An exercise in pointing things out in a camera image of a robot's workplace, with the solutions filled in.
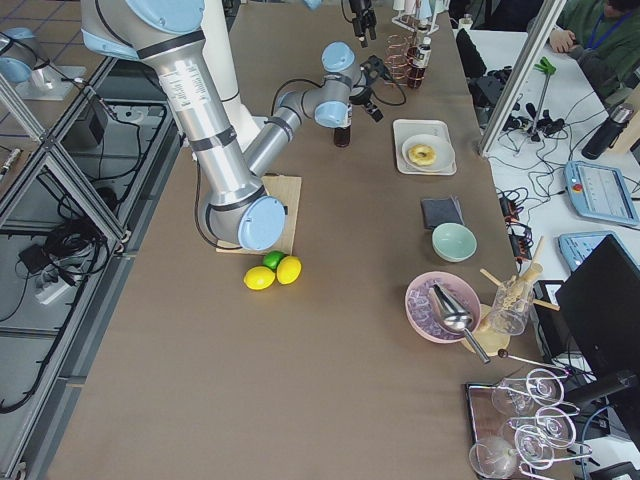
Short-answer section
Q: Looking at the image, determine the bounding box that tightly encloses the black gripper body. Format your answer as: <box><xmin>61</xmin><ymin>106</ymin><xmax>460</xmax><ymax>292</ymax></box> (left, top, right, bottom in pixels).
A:
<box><xmin>349</xmin><ymin>85</ymin><xmax>372</xmax><ymax>106</ymax></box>
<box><xmin>349</xmin><ymin>0</ymin><xmax>376</xmax><ymax>25</ymax></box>

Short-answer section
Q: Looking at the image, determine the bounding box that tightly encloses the white serving tray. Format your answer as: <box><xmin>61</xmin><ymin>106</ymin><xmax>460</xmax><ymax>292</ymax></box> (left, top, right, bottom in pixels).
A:
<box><xmin>392</xmin><ymin>119</ymin><xmax>457</xmax><ymax>176</ymax></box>

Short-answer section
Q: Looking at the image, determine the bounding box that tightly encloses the tea bottle in rack front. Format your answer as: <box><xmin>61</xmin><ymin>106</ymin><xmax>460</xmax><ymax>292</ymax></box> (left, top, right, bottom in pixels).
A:
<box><xmin>406</xmin><ymin>37</ymin><xmax>431</xmax><ymax>89</ymax></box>

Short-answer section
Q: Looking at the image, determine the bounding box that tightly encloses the dark glass tray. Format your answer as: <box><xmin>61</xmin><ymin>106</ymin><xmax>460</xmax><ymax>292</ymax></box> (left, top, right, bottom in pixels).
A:
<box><xmin>464</xmin><ymin>383</ymin><xmax>519</xmax><ymax>479</ymax></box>

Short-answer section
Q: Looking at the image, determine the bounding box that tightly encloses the glazed donut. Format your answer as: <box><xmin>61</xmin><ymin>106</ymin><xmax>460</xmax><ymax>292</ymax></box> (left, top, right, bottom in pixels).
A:
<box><xmin>407</xmin><ymin>144</ymin><xmax>437</xmax><ymax>167</ymax></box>

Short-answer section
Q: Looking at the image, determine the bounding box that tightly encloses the white plate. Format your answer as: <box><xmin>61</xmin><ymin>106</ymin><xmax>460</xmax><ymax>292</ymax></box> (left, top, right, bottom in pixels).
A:
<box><xmin>401</xmin><ymin>134</ymin><xmax>455</xmax><ymax>173</ymax></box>

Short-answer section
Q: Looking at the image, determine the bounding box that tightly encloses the wooden cutting board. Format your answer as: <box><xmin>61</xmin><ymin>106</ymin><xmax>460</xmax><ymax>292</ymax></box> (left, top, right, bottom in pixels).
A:
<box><xmin>216</xmin><ymin>174</ymin><xmax>302</xmax><ymax>255</ymax></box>

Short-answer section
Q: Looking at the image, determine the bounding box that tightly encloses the grey folded cloth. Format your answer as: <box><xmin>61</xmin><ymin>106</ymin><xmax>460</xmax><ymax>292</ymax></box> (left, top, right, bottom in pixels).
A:
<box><xmin>420</xmin><ymin>196</ymin><xmax>464</xmax><ymax>230</ymax></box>

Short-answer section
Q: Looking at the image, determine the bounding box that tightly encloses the mint green bowl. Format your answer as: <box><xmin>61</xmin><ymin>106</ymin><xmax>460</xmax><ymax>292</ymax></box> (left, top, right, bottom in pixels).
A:
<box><xmin>432</xmin><ymin>223</ymin><xmax>477</xmax><ymax>263</ymax></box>

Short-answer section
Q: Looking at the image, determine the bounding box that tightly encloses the green lime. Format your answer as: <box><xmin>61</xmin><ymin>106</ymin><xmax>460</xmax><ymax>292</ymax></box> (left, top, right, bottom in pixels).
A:
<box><xmin>262</xmin><ymin>250</ymin><xmax>287</xmax><ymax>270</ymax></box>

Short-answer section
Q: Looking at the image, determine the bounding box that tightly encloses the yellow lemon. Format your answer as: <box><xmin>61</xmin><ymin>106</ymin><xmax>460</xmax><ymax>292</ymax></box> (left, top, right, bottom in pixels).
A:
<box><xmin>243</xmin><ymin>265</ymin><xmax>276</xmax><ymax>291</ymax></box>
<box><xmin>276</xmin><ymin>255</ymin><xmax>302</xmax><ymax>285</ymax></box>

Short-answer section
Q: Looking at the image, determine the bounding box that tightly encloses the pink bowl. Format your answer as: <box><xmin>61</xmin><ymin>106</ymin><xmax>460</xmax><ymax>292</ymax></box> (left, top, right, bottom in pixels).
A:
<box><xmin>405</xmin><ymin>271</ymin><xmax>481</xmax><ymax>344</ymax></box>

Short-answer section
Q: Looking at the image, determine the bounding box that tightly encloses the metal ice scoop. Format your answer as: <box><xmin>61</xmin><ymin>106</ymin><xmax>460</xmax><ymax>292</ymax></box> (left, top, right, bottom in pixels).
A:
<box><xmin>430</xmin><ymin>283</ymin><xmax>490</xmax><ymax>364</ymax></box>

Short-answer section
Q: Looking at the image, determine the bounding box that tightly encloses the seated person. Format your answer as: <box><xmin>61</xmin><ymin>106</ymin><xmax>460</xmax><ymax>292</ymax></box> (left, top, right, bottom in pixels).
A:
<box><xmin>548</xmin><ymin>0</ymin><xmax>639</xmax><ymax>99</ymax></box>

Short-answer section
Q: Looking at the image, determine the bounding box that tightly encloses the black thermos bottle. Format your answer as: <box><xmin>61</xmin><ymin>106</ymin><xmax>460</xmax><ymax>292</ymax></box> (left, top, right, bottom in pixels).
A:
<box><xmin>581</xmin><ymin>102</ymin><xmax>635</xmax><ymax>160</ymax></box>

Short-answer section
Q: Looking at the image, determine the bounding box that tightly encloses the blue teach pendant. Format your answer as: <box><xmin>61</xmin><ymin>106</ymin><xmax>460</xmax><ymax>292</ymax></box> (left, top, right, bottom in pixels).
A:
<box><xmin>564</xmin><ymin>161</ymin><xmax>639</xmax><ymax>226</ymax></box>
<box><xmin>557</xmin><ymin>230</ymin><xmax>629</xmax><ymax>272</ymax></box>

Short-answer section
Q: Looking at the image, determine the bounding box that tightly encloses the glass carafe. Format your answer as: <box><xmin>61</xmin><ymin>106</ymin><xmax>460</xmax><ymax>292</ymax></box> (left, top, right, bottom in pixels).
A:
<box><xmin>488</xmin><ymin>279</ymin><xmax>533</xmax><ymax>336</ymax></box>

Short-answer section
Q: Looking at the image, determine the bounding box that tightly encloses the wooden mug tree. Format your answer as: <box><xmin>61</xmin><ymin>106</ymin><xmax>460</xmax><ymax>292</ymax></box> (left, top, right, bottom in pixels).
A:
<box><xmin>480</xmin><ymin>236</ymin><xmax>560</xmax><ymax>358</ymax></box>

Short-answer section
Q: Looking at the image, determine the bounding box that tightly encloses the black monitor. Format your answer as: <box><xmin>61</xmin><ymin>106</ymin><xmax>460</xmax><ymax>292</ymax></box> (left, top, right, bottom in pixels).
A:
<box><xmin>557</xmin><ymin>235</ymin><xmax>639</xmax><ymax>421</ymax></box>

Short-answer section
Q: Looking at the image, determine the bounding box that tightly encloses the wine glass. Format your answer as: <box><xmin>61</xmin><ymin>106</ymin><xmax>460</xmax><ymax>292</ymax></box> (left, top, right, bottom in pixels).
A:
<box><xmin>491</xmin><ymin>368</ymin><xmax>564</xmax><ymax>416</ymax></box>
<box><xmin>500</xmin><ymin>407</ymin><xmax>577</xmax><ymax>448</ymax></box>
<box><xmin>468</xmin><ymin>425</ymin><xmax>555</xmax><ymax>479</ymax></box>

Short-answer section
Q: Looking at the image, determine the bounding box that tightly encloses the copper wire bottle rack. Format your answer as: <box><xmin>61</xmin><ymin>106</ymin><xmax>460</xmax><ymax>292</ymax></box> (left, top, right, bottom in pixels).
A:
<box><xmin>384</xmin><ymin>34</ymin><xmax>415</xmax><ymax>87</ymax></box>

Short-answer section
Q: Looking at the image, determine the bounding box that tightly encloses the white wire cup rack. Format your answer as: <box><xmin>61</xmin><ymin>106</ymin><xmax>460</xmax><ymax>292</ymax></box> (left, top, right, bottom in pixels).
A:
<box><xmin>391</xmin><ymin>0</ymin><xmax>443</xmax><ymax>33</ymax></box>

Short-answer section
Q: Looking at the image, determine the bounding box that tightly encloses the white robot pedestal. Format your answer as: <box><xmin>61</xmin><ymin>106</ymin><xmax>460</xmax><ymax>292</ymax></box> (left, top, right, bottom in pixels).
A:
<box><xmin>201</xmin><ymin>0</ymin><xmax>260</xmax><ymax>152</ymax></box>

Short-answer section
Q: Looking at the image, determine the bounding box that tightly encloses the aluminium frame post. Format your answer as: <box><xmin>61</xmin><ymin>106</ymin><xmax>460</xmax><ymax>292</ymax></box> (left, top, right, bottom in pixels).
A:
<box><xmin>478</xmin><ymin>0</ymin><xmax>566</xmax><ymax>158</ymax></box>

